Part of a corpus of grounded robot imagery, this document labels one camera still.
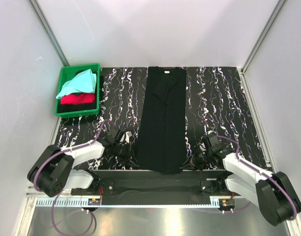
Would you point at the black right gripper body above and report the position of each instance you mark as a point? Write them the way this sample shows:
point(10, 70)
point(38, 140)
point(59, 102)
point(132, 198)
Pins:
point(199, 158)

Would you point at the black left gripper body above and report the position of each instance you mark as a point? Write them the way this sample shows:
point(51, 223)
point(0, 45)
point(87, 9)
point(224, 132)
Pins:
point(123, 152)

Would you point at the black t shirt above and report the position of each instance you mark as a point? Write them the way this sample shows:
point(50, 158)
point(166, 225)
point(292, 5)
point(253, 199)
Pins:
point(161, 143)

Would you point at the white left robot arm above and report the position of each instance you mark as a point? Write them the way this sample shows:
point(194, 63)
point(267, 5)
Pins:
point(54, 170)

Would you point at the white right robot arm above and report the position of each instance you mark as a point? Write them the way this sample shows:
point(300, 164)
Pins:
point(272, 193)

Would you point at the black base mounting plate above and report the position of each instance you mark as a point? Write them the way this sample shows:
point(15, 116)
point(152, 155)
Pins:
point(186, 186)

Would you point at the black marble pattern mat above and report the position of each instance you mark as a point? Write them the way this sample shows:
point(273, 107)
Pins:
point(215, 103)

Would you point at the red t shirt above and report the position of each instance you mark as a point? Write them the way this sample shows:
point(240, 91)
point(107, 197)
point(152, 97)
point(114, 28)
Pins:
point(77, 99)

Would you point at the black folded shirt in bin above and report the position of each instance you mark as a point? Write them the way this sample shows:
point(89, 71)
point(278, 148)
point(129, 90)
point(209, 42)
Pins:
point(74, 108)

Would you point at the light blue t shirt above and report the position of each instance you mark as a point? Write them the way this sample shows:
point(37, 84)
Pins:
point(84, 82)

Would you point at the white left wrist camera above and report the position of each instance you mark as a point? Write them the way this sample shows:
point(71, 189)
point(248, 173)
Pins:
point(127, 136)

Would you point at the white slotted cable duct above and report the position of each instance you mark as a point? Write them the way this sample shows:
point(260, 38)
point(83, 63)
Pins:
point(142, 203)

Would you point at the aluminium frame rail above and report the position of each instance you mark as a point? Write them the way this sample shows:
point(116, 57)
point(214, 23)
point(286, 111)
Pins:
point(32, 192)

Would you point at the right aluminium corner post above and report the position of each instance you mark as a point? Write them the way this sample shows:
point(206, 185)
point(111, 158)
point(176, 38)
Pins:
point(264, 33)

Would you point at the aluminium corner post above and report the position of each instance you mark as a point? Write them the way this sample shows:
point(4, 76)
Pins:
point(264, 33)
point(48, 31)

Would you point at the left aluminium corner post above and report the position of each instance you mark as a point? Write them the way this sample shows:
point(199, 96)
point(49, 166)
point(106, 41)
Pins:
point(48, 31)

